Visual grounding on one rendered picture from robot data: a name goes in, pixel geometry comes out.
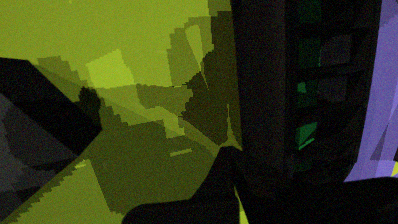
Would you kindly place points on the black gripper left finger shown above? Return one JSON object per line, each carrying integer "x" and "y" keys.
{"x": 213, "y": 203}

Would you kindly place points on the dark grey rectangular box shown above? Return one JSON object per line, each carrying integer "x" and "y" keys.
{"x": 41, "y": 132}

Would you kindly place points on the dark grey controller unit with white label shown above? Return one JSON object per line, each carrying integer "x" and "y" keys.
{"x": 304, "y": 76}

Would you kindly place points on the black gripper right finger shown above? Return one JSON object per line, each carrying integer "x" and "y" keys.
{"x": 270, "y": 197}

